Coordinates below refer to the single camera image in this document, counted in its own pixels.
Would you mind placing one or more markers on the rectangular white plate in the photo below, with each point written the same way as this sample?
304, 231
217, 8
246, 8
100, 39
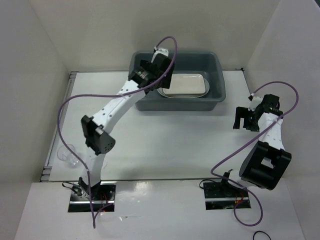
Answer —
188, 96
186, 84

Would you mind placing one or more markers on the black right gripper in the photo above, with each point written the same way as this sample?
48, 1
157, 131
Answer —
243, 112

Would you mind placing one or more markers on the large oval white plate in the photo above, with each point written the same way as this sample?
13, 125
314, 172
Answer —
207, 86

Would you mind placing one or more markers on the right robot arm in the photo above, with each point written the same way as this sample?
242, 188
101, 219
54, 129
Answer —
268, 159

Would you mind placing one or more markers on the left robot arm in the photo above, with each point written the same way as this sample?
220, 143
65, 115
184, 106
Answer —
149, 76

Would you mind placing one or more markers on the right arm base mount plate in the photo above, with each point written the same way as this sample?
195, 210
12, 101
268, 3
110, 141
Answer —
221, 195

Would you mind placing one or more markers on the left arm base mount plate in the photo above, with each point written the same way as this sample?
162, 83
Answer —
79, 200

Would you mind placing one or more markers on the grey plastic bin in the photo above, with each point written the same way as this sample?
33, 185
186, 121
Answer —
205, 63

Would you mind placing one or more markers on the clear glass cup front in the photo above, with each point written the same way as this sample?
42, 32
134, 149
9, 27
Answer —
66, 156

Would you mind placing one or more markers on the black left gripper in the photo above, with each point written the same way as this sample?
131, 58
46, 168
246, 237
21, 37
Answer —
165, 82

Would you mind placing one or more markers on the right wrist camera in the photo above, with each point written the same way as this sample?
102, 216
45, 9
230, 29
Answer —
254, 102

